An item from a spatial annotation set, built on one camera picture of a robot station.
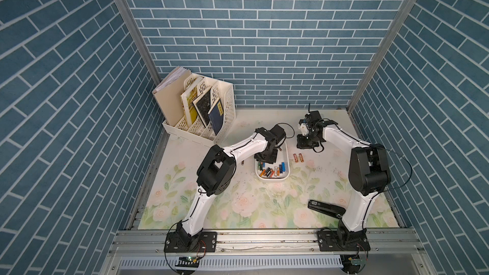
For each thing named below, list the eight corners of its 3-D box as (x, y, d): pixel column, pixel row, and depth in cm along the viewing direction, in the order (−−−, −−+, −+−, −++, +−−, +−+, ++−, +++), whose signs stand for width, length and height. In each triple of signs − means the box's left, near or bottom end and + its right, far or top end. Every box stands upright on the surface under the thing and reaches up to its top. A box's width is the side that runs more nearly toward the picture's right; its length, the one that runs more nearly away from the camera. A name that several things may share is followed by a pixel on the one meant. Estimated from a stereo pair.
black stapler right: (307, 208, 84) (310, 204, 80) (308, 202, 86) (310, 197, 82) (340, 218, 82) (345, 215, 78) (340, 211, 84) (345, 208, 79)
